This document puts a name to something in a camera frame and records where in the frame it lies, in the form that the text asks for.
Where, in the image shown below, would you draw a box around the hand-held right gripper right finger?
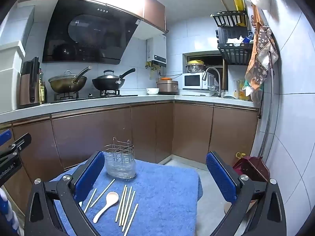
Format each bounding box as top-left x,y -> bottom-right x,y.
206,151 -> 291,236

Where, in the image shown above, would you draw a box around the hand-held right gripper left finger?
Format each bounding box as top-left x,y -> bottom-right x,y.
24,151 -> 106,236

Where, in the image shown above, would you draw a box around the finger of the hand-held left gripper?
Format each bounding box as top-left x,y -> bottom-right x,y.
0,129 -> 12,149
0,133 -> 32,166

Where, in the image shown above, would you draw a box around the wooden chopstick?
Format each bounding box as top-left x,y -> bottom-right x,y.
123,203 -> 139,236
121,186 -> 133,226
115,184 -> 127,223
119,186 -> 129,227
84,188 -> 97,214
90,178 -> 116,208
122,191 -> 136,232

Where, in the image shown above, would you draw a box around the clear plastic utensil holder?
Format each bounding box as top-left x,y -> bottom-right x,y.
103,137 -> 137,179

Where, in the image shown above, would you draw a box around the red dustpan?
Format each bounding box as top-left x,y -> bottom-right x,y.
233,155 -> 271,183

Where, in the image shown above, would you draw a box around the brown base cabinets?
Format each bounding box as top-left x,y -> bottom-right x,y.
0,101 -> 260,217

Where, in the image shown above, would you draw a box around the cooking oil bottle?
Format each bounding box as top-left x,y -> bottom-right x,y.
38,69 -> 48,104

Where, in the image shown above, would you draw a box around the brown electric kettle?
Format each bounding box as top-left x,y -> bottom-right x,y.
19,56 -> 41,109

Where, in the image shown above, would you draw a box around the blue terry towel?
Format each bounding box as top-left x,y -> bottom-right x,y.
53,152 -> 203,236

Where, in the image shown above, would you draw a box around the white boxy casing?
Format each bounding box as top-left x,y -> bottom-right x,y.
0,5 -> 35,115

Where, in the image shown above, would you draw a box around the white kitchen countertop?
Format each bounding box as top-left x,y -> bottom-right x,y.
0,92 -> 260,123

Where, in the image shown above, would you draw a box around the brass wok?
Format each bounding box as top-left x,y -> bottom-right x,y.
48,66 -> 92,94

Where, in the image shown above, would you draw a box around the black gas stove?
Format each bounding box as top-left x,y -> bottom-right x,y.
50,90 -> 139,104

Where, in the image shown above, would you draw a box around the glass wok lid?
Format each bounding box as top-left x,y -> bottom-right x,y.
49,70 -> 86,84

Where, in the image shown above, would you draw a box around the yellow dish soap bottle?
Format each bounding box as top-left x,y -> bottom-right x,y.
233,79 -> 246,101

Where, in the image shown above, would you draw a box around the black wok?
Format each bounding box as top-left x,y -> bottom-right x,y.
92,68 -> 136,91

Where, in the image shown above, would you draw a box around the white microwave oven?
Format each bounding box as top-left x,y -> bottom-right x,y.
182,72 -> 212,90

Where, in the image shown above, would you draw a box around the chrome kitchen faucet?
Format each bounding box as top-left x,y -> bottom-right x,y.
202,67 -> 223,97

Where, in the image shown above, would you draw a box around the brown rice cooker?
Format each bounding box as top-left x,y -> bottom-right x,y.
157,77 -> 179,94

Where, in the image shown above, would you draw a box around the steel mixing bowl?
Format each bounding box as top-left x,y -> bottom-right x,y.
186,63 -> 206,73

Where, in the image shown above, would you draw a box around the floral hanging cloth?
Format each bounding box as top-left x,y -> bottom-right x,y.
245,5 -> 279,90

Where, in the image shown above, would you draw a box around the black range hood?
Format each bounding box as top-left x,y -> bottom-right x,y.
42,0 -> 144,65

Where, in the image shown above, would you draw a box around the white water heater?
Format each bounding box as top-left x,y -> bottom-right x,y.
147,35 -> 167,68

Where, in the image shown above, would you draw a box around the yellow foil roll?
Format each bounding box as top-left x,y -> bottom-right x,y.
233,0 -> 246,27

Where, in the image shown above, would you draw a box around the blue white braided cable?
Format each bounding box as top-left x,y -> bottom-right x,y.
0,188 -> 19,236

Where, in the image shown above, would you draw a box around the black wall rack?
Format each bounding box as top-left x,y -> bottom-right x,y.
210,10 -> 254,65

